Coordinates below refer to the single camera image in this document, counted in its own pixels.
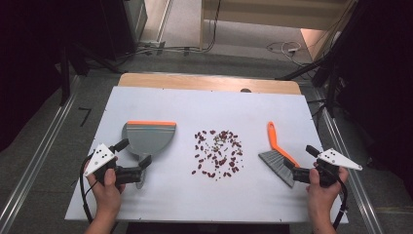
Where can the black curtain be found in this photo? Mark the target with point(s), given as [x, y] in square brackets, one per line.
[383, 81]
[26, 65]

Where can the light wooden shelf unit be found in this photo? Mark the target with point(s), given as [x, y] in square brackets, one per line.
[259, 16]

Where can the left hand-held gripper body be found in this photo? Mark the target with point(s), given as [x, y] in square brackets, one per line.
[99, 159]

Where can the dark cabinet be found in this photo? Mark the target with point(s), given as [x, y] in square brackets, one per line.
[113, 26]

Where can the aluminium floor rail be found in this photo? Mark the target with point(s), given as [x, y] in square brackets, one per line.
[32, 169]
[357, 191]

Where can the grey dustpan with orange edge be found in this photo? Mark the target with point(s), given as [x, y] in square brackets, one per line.
[149, 139]

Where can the white table cover board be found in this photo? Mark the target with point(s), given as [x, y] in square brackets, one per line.
[227, 201]

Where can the wooden table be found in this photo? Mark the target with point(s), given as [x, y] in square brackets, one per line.
[195, 82]

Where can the red beans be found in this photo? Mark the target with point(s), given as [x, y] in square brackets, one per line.
[223, 161]

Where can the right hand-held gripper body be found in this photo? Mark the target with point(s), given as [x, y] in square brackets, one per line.
[337, 158]

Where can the black metal stand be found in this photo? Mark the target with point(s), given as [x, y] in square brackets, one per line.
[331, 91]
[65, 81]

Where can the person's left hand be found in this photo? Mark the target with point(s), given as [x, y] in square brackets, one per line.
[107, 195]

